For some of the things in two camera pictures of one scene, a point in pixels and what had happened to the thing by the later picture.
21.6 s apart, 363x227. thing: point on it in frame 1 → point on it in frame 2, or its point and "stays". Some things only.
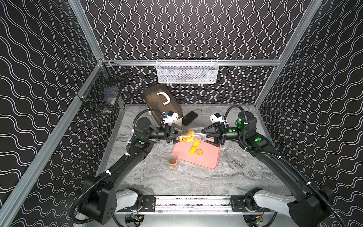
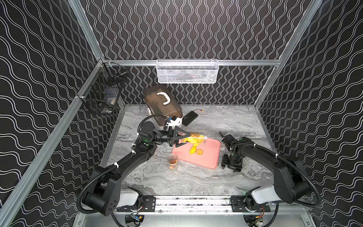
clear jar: [194, 137] stays
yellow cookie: [193, 150] stays
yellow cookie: [199, 152] stays
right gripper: [220, 135] → [235, 167]
